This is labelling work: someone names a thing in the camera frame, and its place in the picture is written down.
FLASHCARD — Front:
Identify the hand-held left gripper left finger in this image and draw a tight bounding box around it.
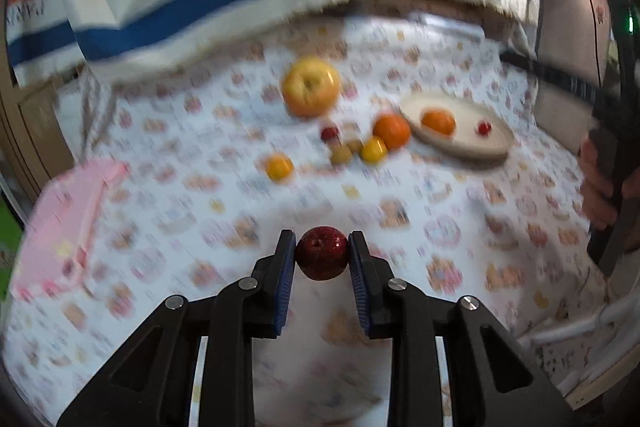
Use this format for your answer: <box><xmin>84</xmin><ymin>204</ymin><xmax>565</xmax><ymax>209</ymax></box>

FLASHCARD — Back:
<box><xmin>56</xmin><ymin>229</ymin><xmax>299</xmax><ymax>427</ymax></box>

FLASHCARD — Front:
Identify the small yellow fruit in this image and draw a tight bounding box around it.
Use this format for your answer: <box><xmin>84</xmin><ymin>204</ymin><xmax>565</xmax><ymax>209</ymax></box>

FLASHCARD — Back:
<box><xmin>361</xmin><ymin>136</ymin><xmax>388</xmax><ymax>165</ymax></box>

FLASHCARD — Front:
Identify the small yellow-orange tangerine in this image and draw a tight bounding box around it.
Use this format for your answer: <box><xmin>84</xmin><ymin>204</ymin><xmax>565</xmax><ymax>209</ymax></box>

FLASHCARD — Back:
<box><xmin>265</xmin><ymin>153</ymin><xmax>294</xmax><ymax>182</ymax></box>

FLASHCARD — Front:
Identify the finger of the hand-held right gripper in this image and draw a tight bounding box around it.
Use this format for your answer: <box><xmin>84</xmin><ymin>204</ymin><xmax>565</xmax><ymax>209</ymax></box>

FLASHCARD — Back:
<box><xmin>500</xmin><ymin>51</ymin><xmax>621</xmax><ymax>106</ymax></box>

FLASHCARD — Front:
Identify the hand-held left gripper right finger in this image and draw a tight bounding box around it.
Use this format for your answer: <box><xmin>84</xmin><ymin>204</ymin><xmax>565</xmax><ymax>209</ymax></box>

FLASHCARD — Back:
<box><xmin>348</xmin><ymin>231</ymin><xmax>576</xmax><ymax>427</ymax></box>

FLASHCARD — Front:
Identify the person's right hand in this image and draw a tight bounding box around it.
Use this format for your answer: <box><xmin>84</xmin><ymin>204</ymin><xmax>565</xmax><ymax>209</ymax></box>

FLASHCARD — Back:
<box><xmin>580</xmin><ymin>139</ymin><xmax>621</xmax><ymax>233</ymax></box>

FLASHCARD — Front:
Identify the pink toy case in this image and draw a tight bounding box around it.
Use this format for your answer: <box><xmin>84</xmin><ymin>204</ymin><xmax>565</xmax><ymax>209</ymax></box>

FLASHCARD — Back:
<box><xmin>12</xmin><ymin>158</ymin><xmax>128</xmax><ymax>303</ymax></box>

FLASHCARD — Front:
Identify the cream oval plate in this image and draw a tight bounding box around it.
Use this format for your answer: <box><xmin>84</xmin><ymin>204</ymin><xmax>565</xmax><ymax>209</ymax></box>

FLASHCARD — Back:
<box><xmin>398</xmin><ymin>93</ymin><xmax>516</xmax><ymax>165</ymax></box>

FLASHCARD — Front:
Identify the brown wooden board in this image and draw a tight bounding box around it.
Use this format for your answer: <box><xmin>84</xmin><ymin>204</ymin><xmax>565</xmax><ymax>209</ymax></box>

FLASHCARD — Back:
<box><xmin>537</xmin><ymin>0</ymin><xmax>613</xmax><ymax>148</ymax></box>

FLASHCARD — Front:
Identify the large yellow apple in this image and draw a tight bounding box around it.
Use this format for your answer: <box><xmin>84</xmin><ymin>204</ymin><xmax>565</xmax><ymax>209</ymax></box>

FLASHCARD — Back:
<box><xmin>281</xmin><ymin>56</ymin><xmax>342</xmax><ymax>118</ymax></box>

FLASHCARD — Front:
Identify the black lamp cable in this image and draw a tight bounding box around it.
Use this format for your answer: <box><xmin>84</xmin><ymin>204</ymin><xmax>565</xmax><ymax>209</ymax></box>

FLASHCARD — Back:
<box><xmin>580</xmin><ymin>0</ymin><xmax>603</xmax><ymax>88</ymax></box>

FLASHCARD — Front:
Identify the orange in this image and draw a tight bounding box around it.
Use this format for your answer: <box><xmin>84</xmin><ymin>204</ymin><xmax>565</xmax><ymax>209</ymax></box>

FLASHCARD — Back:
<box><xmin>372</xmin><ymin>113</ymin><xmax>412</xmax><ymax>151</ymax></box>
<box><xmin>421</xmin><ymin>108</ymin><xmax>457</xmax><ymax>136</ymax></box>

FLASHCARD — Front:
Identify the dark red apple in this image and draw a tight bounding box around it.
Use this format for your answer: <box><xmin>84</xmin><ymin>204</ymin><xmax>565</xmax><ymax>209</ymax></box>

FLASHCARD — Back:
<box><xmin>295</xmin><ymin>226</ymin><xmax>349</xmax><ymax>282</ymax></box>

